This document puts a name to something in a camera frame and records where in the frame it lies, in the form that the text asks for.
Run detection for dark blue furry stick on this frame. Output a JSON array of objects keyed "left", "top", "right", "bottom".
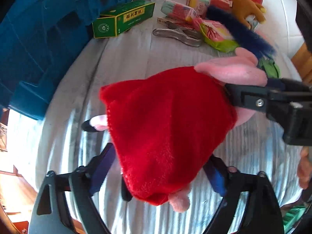
[{"left": 207, "top": 5, "right": 277, "bottom": 59}]

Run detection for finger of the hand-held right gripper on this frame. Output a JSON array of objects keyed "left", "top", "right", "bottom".
[{"left": 223, "top": 77, "right": 312, "bottom": 122}]

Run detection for green pink snack packet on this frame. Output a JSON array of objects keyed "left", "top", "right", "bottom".
[{"left": 194, "top": 19, "right": 240, "bottom": 53}]

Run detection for person's right hand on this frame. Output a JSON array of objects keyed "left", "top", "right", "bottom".
[{"left": 297, "top": 146, "right": 312, "bottom": 190}]

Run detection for green cardboard box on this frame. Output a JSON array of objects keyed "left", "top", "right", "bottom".
[{"left": 92, "top": 0, "right": 156, "bottom": 39}]

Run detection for silver metal tongs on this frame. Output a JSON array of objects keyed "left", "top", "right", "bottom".
[{"left": 153, "top": 28, "right": 203, "bottom": 47}]

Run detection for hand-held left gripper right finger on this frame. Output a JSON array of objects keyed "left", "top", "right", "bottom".
[{"left": 202, "top": 154, "right": 284, "bottom": 234}]

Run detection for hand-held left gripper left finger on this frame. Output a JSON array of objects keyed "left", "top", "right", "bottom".
[{"left": 28, "top": 143, "right": 115, "bottom": 234}]

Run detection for pink pig plush red dress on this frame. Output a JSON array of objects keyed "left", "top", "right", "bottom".
[{"left": 82, "top": 47, "right": 269, "bottom": 212}]

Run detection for mint pink tissue pack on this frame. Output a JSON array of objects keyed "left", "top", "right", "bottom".
[{"left": 161, "top": 0, "right": 198, "bottom": 22}]

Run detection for pink rectangular box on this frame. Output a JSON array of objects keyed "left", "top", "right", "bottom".
[{"left": 208, "top": 0, "right": 233, "bottom": 11}]

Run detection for green plastic packet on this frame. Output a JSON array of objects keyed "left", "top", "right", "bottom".
[{"left": 258, "top": 57, "right": 281, "bottom": 78}]

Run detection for yellow pink carton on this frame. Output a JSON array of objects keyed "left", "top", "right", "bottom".
[{"left": 186, "top": 0, "right": 210, "bottom": 17}]

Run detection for brown plush bear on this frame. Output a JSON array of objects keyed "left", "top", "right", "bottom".
[{"left": 230, "top": 0, "right": 267, "bottom": 30}]

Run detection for blue plastic storage crate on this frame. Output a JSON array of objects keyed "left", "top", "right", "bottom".
[{"left": 0, "top": 0, "right": 147, "bottom": 121}]

